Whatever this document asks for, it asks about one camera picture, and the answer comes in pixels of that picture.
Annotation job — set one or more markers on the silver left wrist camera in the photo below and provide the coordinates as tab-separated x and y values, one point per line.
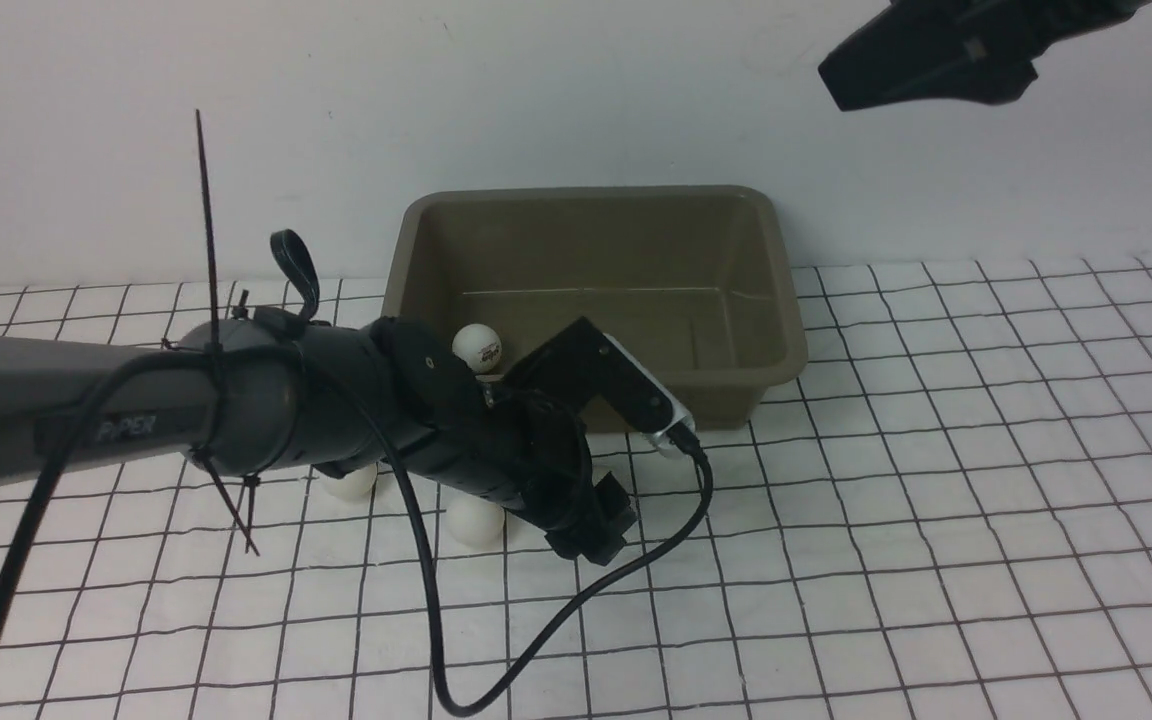
581	363

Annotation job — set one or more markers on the white ping-pong ball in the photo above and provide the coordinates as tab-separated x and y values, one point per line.
356	486
474	522
479	347

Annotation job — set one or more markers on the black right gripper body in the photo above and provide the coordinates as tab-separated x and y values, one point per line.
1086	20

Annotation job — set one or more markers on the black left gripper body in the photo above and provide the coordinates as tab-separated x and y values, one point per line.
519	442

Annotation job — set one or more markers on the olive plastic bin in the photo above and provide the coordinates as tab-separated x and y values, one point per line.
695	281

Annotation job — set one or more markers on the black zip tie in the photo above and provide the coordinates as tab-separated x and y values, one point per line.
240	508

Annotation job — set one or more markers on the white checkered tablecloth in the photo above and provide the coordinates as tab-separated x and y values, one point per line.
948	515

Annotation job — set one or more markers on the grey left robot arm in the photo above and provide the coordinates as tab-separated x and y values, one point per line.
288	394

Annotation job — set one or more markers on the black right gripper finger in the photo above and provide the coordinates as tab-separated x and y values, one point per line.
971	51

